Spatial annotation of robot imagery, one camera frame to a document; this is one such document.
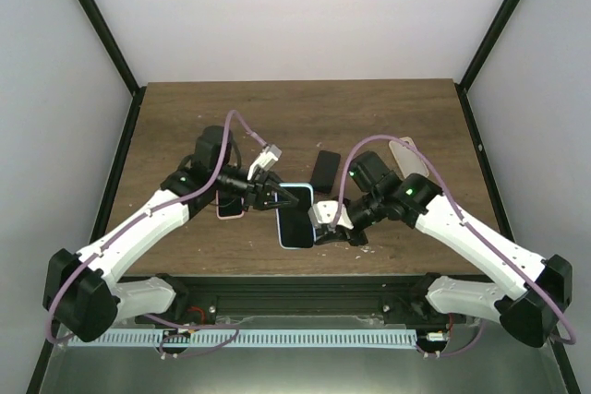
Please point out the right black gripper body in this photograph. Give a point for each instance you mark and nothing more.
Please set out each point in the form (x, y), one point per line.
(353, 239)

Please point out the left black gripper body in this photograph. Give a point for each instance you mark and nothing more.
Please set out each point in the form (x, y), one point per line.
(254, 189)

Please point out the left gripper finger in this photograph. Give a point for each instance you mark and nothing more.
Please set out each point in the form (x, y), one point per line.
(280, 195)
(279, 206)

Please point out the phone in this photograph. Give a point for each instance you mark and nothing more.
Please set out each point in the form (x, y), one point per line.
(324, 171)
(228, 206)
(295, 230)

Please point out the beige phone case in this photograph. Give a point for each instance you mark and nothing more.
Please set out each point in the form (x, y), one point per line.
(407, 161)

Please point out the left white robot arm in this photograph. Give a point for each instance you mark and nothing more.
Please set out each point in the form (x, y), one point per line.
(84, 291)

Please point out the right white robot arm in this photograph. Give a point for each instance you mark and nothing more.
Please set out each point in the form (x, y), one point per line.
(526, 292)

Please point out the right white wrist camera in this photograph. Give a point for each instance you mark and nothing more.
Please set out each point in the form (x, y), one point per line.
(325, 214)

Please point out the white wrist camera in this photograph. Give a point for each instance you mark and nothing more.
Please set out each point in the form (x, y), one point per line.
(325, 214)
(269, 155)

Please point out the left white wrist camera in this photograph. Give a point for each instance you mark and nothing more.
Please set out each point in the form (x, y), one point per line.
(269, 155)

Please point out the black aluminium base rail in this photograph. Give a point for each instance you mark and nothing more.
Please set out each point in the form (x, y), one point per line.
(391, 299)

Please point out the light blue slotted cable duct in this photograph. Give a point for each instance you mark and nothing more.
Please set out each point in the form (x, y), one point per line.
(276, 338)

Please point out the left black table edge rail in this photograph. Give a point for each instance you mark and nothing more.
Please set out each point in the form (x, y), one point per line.
(113, 180)

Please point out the left black frame post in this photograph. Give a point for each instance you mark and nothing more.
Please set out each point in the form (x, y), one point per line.
(107, 39)

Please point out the black frame post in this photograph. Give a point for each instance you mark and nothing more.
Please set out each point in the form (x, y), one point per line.
(107, 39)
(491, 37)

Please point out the right black frame post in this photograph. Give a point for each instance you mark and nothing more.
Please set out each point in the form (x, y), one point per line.
(491, 37)

